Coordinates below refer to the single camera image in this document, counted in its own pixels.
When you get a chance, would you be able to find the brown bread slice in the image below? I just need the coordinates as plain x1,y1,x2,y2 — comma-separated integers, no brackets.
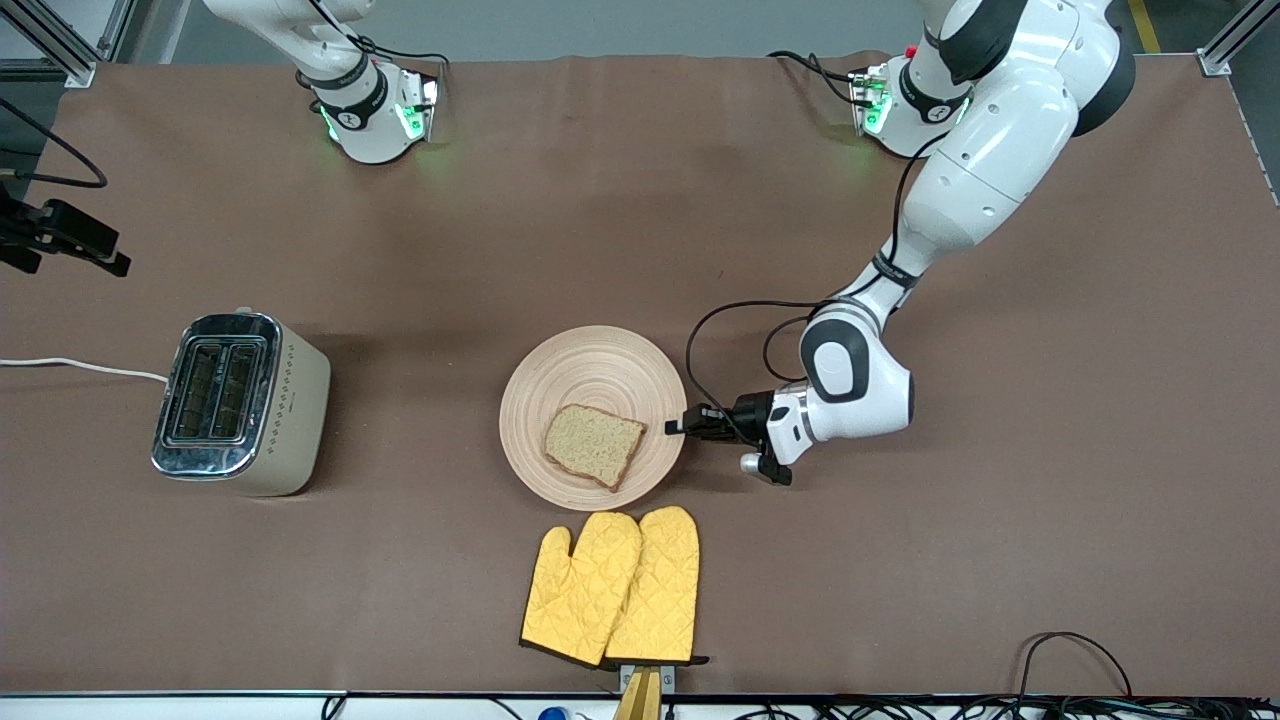
543,403,648,493

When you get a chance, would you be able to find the round wooden plate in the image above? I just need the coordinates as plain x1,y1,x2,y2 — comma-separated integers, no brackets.
498,325,690,513

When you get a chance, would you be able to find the beige chrome two-slot toaster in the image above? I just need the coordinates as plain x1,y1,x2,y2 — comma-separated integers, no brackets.
150,307,332,498

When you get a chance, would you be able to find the yellow quilted oven mitt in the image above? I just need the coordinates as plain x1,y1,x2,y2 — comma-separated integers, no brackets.
520,510,643,669
603,505,710,669

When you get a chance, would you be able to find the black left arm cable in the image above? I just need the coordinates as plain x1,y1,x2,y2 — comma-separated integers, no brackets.
684,130,953,447

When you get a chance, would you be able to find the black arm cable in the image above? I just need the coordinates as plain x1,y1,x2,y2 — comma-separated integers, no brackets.
684,130,953,447
0,97,109,190

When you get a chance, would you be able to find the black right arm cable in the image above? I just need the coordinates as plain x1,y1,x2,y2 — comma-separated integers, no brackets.
0,97,109,190

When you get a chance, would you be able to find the white toaster power cable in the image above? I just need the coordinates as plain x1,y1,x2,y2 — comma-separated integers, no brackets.
0,357,170,385

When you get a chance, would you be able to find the aluminium frame profile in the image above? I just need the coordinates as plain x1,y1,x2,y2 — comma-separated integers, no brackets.
1198,0,1280,79
0,0,137,87

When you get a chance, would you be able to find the wooden clamp with metal bracket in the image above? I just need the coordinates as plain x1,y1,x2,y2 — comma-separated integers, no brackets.
613,663,678,720

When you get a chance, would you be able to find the black cable bundle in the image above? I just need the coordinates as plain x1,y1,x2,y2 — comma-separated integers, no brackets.
738,694,1280,720

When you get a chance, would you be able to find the black base power cable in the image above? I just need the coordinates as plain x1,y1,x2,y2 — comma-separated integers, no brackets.
345,30,452,73
767,49,873,107

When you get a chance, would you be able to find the black looped cable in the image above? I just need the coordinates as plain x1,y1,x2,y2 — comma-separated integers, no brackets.
1017,631,1134,701

